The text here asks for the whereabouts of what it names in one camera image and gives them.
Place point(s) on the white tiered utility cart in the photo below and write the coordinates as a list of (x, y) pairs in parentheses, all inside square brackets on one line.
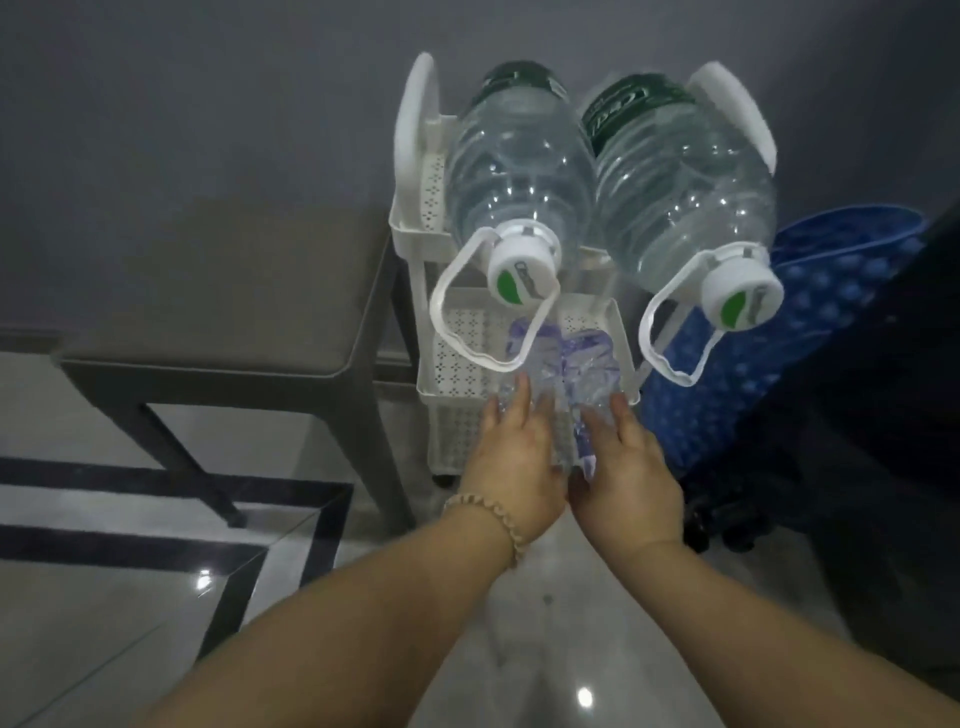
[(450, 330)]

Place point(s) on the person's right forearm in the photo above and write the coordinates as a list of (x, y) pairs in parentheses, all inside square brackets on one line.
[(757, 637)]

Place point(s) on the person's left hand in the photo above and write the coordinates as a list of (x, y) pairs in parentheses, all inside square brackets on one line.
[(510, 465)]

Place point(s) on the grey cushioned stool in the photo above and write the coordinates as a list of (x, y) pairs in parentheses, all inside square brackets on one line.
[(225, 300)]

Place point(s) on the person's right hand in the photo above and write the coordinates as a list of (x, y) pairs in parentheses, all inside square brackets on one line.
[(626, 495)]

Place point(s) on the large clear water jug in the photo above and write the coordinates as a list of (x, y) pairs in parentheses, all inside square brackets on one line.
[(517, 180), (675, 195)]

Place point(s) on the pack of small water bottles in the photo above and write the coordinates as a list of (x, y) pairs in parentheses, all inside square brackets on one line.
[(559, 382)]

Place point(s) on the blue bubbled mat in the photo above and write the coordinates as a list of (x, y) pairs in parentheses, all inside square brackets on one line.
[(757, 337)]

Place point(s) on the person's right fingers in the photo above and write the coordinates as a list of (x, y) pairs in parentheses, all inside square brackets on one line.
[(624, 417)]

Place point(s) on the person's left forearm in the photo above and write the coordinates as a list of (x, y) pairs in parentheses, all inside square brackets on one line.
[(322, 630)]

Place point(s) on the person's left fingers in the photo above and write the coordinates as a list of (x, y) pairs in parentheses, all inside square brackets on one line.
[(525, 401)]

